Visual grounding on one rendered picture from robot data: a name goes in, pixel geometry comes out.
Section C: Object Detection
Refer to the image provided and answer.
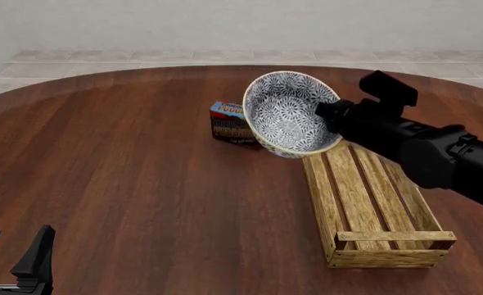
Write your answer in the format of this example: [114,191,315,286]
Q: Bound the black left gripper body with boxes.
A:
[0,284,55,295]

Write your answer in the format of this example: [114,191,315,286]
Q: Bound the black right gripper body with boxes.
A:
[338,98,409,150]

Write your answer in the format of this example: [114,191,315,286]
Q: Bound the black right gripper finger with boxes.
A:
[314,98,342,134]

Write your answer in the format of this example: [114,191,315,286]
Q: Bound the black white patterned bowl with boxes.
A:
[241,70,345,160]

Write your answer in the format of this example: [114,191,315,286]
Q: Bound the chocolate pudding box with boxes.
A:
[209,101,264,152]

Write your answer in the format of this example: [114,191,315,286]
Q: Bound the wooden slat tray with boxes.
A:
[302,139,458,270]

